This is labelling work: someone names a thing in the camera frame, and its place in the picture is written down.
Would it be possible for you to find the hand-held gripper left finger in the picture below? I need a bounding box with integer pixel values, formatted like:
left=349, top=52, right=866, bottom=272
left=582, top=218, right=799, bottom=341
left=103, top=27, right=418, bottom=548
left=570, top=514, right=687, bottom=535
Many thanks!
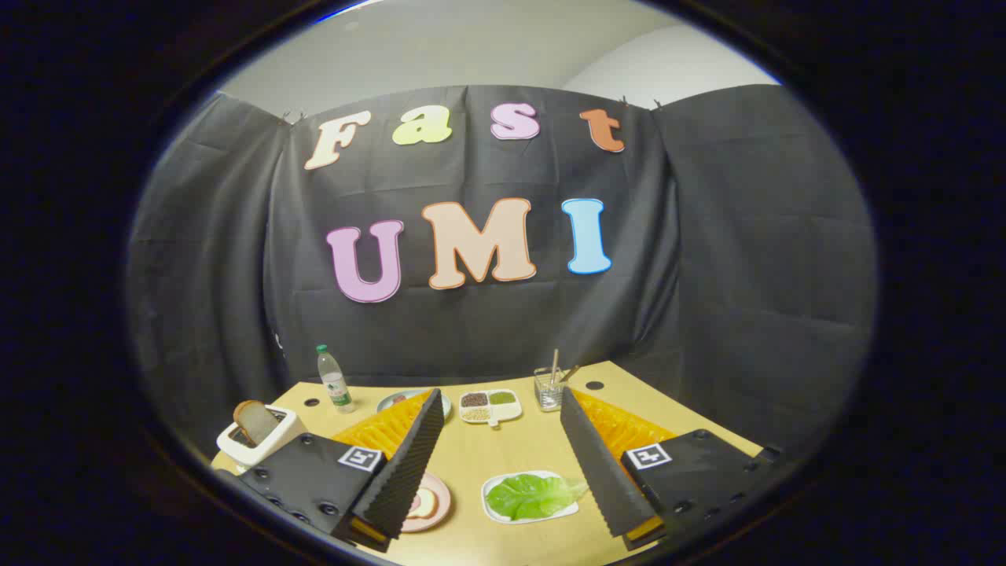
left=224, top=388, right=446, bottom=553

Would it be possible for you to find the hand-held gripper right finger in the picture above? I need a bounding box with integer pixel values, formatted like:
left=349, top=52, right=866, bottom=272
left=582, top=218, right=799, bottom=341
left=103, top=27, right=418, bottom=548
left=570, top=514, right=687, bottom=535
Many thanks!
left=560, top=385, right=787, bottom=551

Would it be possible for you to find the green lettuce leaf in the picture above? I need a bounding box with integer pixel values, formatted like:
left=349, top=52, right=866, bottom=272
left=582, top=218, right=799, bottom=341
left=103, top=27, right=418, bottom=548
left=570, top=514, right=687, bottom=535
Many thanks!
left=486, top=474, right=590, bottom=521

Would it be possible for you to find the brown crust bread slice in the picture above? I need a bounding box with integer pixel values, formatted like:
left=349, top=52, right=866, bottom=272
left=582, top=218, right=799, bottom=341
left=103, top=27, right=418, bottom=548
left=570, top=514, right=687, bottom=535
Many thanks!
left=233, top=399, right=281, bottom=445

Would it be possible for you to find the pink round plate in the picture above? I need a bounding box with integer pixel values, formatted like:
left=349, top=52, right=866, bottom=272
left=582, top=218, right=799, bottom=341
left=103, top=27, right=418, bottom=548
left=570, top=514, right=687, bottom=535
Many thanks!
left=401, top=472, right=453, bottom=534

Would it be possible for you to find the white rectangular plate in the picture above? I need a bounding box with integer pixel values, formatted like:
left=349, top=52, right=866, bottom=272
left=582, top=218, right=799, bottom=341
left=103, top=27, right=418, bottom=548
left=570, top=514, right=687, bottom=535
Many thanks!
left=481, top=470, right=582, bottom=525

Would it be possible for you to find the pale blue oval plate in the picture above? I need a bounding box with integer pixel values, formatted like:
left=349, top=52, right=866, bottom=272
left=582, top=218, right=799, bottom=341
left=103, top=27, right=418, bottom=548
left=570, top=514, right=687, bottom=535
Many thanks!
left=376, top=389, right=453, bottom=421

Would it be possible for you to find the clear utensil holder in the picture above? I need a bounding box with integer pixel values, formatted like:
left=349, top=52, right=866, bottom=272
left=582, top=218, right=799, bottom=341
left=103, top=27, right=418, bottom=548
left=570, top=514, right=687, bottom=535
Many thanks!
left=533, top=366, right=568, bottom=413

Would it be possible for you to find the clear plastic water bottle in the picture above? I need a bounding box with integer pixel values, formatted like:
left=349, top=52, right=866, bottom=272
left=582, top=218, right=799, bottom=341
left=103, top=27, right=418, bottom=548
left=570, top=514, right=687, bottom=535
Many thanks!
left=317, top=344, right=356, bottom=414

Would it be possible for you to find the white divided seasoning dish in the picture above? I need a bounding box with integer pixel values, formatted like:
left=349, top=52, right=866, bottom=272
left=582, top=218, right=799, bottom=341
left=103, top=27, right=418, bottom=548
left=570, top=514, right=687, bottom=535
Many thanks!
left=459, top=388, right=523, bottom=428

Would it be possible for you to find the white toaster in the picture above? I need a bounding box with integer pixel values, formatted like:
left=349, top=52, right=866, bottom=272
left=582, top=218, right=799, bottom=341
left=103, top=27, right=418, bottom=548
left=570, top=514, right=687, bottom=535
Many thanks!
left=216, top=403, right=307, bottom=472

